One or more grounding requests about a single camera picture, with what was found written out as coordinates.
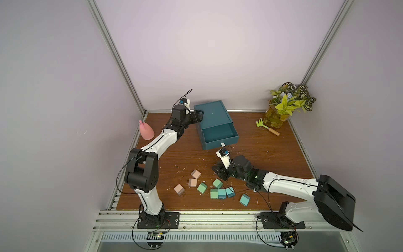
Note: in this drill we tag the green toy rake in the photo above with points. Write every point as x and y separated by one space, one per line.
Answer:
260 124

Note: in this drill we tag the green plug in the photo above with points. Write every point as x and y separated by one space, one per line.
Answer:
202 188
214 194
217 183

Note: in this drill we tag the teal plug bottom middle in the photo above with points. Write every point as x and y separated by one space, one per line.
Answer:
222 194

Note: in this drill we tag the green plug upper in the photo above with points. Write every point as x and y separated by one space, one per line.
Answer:
217 183

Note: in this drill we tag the teal plug bottom right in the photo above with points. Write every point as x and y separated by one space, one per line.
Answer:
230 192

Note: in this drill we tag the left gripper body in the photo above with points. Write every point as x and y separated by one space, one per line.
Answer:
186 122

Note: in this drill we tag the teal plug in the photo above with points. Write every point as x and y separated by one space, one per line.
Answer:
244 200
230 192
222 194

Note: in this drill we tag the teal plug far right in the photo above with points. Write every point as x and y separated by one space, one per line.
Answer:
244 200

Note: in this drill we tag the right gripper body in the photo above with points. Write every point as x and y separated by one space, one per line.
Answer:
222 171

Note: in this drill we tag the green plug bottom left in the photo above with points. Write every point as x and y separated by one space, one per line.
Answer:
214 194

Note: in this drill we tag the aluminium front rail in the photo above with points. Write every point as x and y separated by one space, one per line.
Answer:
187 221

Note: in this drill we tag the teal drawer cabinet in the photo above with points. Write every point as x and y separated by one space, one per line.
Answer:
216 127

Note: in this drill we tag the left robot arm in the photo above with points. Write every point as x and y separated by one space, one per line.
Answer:
142 168

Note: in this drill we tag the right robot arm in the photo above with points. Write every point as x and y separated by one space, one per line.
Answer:
322 199

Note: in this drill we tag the pink plug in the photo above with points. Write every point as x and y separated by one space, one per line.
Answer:
196 174
192 183
179 189

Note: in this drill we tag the artificial plant in vase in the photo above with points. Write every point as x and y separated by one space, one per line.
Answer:
285 101

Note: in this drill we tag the pink spray bottle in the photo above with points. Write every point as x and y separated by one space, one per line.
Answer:
146 132

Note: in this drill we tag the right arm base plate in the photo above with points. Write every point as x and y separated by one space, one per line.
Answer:
277 221

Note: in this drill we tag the right electronics board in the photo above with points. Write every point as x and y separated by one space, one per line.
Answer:
289 239

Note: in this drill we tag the electronics board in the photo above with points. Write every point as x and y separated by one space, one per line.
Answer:
289 239
155 240

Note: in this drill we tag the left electronics board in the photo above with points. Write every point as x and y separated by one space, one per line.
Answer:
155 240

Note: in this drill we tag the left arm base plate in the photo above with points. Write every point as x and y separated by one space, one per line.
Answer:
164 220

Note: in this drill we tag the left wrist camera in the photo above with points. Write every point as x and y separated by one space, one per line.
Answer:
185 102

